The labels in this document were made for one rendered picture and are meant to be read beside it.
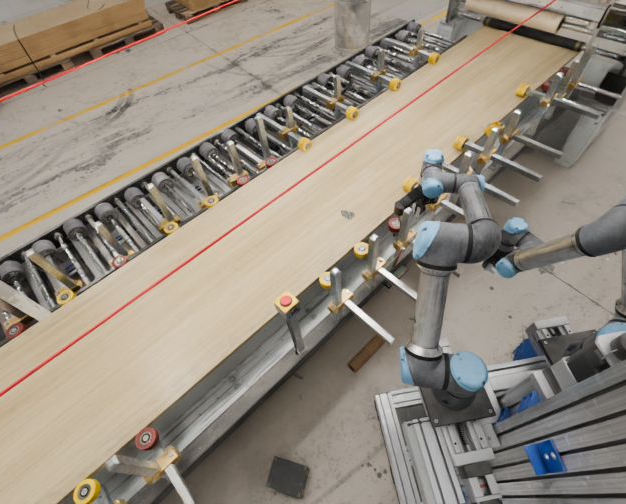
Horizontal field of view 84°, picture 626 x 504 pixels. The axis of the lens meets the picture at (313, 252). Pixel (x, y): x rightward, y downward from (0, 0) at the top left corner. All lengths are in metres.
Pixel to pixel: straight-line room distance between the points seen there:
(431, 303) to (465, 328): 1.62
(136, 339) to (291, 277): 0.77
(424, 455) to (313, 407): 1.12
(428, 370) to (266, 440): 1.46
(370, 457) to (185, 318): 1.35
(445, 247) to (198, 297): 1.21
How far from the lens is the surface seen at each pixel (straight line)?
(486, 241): 1.08
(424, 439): 1.47
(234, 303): 1.73
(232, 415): 1.77
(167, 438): 1.95
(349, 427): 2.40
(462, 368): 1.21
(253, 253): 1.86
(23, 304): 2.08
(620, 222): 1.24
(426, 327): 1.14
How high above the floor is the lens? 2.37
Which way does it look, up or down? 54 degrees down
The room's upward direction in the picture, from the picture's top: 8 degrees counter-clockwise
